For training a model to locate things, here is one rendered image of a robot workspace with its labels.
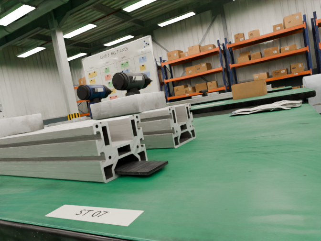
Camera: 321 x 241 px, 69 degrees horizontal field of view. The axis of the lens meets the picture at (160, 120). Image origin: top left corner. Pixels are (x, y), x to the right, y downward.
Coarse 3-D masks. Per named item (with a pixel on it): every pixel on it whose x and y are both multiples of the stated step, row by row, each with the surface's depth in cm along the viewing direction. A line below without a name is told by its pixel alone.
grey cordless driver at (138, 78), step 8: (120, 72) 76; (128, 72) 77; (112, 80) 75; (120, 80) 74; (128, 80) 74; (136, 80) 78; (144, 80) 82; (120, 88) 75; (128, 88) 76; (136, 88) 79
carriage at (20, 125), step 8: (0, 120) 51; (8, 120) 52; (16, 120) 54; (24, 120) 55; (32, 120) 57; (40, 120) 58; (0, 128) 51; (8, 128) 52; (16, 128) 54; (24, 128) 55; (32, 128) 57; (40, 128) 58; (0, 136) 51
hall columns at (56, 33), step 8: (320, 0) 489; (48, 16) 846; (56, 24) 841; (56, 32) 837; (56, 40) 858; (56, 48) 859; (64, 48) 859; (56, 56) 855; (64, 56) 854; (64, 64) 850; (64, 72) 846; (64, 80) 869; (64, 88) 869; (72, 88) 867; (64, 96) 865; (72, 96) 863; (72, 104) 858; (72, 112) 855
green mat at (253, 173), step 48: (192, 144) 49; (240, 144) 41; (288, 144) 35; (0, 192) 38; (48, 192) 33; (96, 192) 29; (144, 192) 26; (192, 192) 24; (240, 192) 22; (288, 192) 20; (144, 240) 17; (192, 240) 16; (240, 240) 15; (288, 240) 14
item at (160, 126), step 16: (144, 112) 51; (160, 112) 48; (176, 112) 55; (48, 128) 74; (144, 128) 51; (160, 128) 49; (176, 128) 49; (192, 128) 55; (160, 144) 50; (176, 144) 50
